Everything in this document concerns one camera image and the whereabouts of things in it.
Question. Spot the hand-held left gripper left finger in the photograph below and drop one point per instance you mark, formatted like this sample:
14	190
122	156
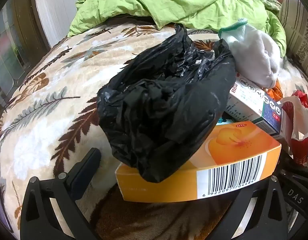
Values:
86	165

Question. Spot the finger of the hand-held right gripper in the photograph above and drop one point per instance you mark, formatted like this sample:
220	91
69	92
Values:
299	192

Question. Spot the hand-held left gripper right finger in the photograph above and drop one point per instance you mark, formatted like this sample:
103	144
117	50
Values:
275	200

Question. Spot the orange cardboard box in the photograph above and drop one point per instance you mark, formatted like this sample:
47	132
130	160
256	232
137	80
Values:
244	150

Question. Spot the red and white wrapper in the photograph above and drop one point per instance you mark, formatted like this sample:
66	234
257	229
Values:
298	115

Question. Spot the black plastic bag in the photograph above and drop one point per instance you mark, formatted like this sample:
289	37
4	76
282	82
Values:
156	100

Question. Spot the orange snack wrapper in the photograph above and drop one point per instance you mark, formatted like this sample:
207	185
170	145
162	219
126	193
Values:
276	91

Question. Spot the white and blue medicine box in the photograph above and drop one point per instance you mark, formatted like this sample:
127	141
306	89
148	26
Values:
249	90

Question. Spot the white sock with green rim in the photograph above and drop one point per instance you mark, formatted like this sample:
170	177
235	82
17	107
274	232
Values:
254	52

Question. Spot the leaf print blanket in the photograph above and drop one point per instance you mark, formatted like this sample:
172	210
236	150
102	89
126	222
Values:
56	120

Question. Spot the dark framed glass door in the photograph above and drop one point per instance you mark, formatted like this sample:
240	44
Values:
8	55

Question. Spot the striped beige cushion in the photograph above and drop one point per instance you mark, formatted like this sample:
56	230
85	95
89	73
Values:
299	30

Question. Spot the green quilt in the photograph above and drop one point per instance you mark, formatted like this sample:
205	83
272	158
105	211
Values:
169	0

